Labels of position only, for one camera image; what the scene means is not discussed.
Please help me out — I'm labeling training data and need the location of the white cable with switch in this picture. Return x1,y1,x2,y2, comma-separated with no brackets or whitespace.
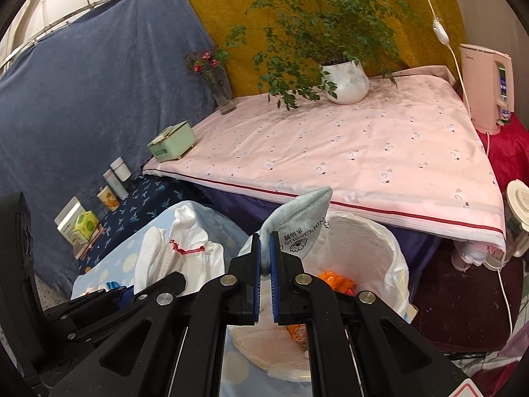
407,0,517,340

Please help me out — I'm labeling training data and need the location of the orange clear wrapper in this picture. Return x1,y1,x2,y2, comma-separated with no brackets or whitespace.
287,325,310,350

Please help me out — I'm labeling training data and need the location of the slim white bottle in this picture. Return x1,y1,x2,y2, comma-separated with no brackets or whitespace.
103,169,129,200

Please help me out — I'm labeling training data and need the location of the white round appliance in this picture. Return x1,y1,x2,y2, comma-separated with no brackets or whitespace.
505,180,529,265

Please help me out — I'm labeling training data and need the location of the dark red chair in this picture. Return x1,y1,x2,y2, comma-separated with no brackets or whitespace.
413,248,521,352

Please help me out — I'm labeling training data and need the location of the green tissue box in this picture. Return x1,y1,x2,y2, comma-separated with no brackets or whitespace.
72,211,99,244

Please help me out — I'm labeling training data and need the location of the orange printed can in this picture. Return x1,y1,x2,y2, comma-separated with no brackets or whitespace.
97,186,120,210

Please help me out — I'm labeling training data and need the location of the white cardboard box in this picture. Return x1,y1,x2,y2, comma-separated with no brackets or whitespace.
55,197,102,253

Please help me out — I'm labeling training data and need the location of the white jar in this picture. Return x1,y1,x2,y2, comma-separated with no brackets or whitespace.
110,156,130,183

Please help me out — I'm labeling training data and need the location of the light blue dotted blanket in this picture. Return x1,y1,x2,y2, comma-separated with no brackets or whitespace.
70,200,315,397

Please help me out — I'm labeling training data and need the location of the flat brown book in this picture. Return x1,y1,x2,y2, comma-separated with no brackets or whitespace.
76,225,104,259

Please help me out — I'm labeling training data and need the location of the pale green storage box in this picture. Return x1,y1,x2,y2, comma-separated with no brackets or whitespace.
147,121,196,162

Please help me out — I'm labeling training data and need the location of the glass vase with red flowers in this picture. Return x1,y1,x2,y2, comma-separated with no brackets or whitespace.
186,50,237,115

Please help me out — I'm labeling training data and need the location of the pale pink bundle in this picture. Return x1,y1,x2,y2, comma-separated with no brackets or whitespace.
450,238,507,271

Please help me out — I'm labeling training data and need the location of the grey-blue hanging cloth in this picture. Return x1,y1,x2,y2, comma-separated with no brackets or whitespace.
0,0,220,294

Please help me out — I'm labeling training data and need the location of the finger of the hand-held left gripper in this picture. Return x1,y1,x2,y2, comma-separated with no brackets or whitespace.
43,287,135,343
124,272,187,311

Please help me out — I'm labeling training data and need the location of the green plant in white pot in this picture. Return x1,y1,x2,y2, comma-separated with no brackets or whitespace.
225,0,422,110

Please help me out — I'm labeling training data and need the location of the dark blue patterned cloth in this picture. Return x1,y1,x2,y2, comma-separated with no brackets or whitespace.
78,176,207,274

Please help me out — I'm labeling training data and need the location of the pale pink water dispenser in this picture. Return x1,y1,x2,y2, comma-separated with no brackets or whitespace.
460,43,514,135

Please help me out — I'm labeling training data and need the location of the pink patterned bedsheet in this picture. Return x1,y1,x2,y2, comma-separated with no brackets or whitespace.
142,65,507,251

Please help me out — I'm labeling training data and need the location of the white cloth with red stitching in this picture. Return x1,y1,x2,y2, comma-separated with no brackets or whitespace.
134,204,226,290

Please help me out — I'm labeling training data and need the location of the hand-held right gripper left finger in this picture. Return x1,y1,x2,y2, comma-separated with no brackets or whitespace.
50,234,262,397

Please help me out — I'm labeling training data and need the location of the metal curtain rod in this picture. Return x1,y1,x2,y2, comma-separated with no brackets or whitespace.
0,0,166,67

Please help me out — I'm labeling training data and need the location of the white-lined waste bin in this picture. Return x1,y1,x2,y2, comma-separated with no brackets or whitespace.
225,211,414,383

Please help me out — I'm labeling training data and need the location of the yellow hanging cloth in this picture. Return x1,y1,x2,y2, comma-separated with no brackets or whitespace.
169,0,468,100

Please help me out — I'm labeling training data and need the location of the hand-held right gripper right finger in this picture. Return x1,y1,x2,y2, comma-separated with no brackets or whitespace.
269,232,472,397

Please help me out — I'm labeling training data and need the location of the dark purple cloth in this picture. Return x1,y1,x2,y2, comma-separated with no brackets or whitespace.
198,184,439,282

